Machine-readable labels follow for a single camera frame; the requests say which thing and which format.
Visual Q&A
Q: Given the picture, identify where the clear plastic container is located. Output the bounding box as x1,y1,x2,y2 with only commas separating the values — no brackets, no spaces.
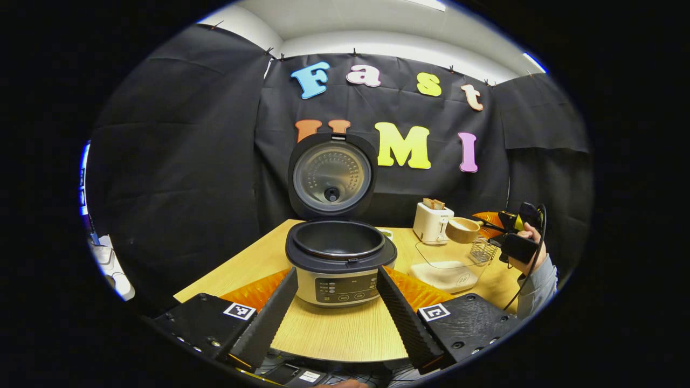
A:
408,241,491,294

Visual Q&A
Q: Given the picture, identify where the wooden spoon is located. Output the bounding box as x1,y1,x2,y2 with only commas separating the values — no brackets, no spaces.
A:
445,217,483,244

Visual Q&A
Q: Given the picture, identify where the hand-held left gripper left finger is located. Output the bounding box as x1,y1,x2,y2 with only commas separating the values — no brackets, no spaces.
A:
153,267,299,372

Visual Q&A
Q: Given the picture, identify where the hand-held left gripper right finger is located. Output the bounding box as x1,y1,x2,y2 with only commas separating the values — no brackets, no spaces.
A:
376,265,522,375

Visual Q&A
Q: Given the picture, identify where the white toaster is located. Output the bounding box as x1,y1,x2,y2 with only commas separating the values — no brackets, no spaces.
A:
413,202,454,245

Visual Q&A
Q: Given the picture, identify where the black cable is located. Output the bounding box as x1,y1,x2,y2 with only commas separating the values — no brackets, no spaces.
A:
502,204,548,312

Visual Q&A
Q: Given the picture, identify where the white blurred object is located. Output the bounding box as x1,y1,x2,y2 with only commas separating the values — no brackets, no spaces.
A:
87,233,135,301

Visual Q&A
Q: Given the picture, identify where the grey rice cooker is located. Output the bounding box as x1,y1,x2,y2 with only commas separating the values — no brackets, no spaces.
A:
285,132,398,308

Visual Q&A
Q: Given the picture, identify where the wire chopstick holder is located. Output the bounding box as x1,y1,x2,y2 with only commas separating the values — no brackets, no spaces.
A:
469,237,499,265

